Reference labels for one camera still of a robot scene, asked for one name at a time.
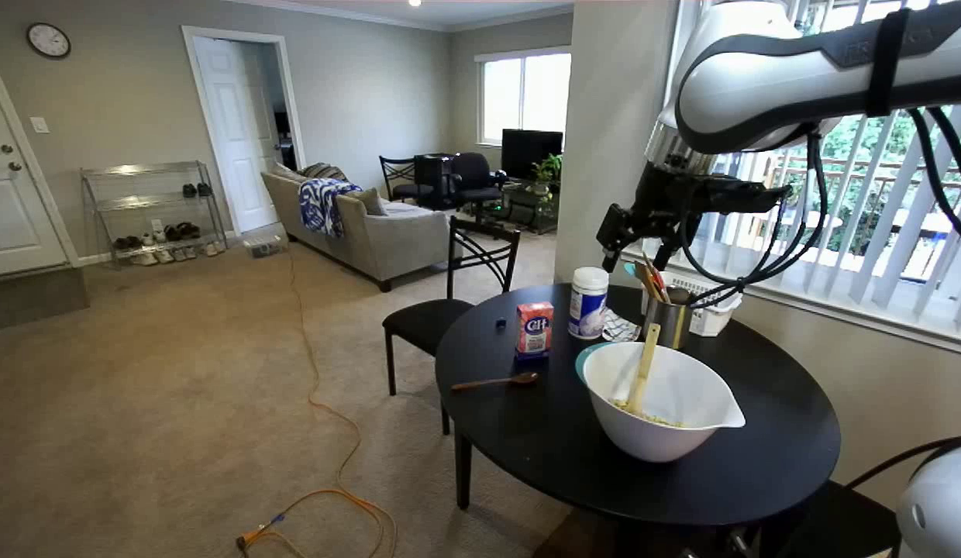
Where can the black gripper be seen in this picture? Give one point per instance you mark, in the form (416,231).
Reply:
(672,206)

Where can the white mixing bowl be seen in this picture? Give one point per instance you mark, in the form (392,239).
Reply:
(681,407)

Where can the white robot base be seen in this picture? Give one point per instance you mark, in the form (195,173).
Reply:
(929,511)

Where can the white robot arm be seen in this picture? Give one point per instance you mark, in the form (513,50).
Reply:
(750,82)

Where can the small wooden spoon on table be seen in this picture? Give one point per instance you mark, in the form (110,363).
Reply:
(522,379)

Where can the disinfecting wipes canister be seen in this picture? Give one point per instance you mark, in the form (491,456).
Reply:
(588,300)

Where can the steel utensil holder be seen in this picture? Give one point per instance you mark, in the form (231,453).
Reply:
(672,313)

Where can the crumpled checkered cloth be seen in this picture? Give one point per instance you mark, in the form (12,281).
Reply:
(618,330)

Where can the sugar box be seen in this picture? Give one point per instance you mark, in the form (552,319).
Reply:
(534,330)

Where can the black television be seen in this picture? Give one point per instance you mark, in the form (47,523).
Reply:
(522,148)

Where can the black armchair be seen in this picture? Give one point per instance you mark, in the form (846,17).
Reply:
(467,177)

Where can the round black table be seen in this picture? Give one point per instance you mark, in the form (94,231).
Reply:
(550,439)

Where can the black dining chair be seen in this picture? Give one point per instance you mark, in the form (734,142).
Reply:
(467,245)

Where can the grey sofa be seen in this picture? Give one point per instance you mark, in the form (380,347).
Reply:
(377,237)

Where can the blue white blanket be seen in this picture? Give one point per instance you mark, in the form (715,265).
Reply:
(317,202)

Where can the white interior door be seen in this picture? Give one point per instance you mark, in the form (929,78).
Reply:
(235,130)

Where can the glass shoe shelf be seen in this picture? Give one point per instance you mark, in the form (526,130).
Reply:
(155,211)

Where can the white front door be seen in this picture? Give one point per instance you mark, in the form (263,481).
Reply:
(33,234)

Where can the round wall clock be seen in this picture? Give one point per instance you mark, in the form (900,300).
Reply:
(47,42)

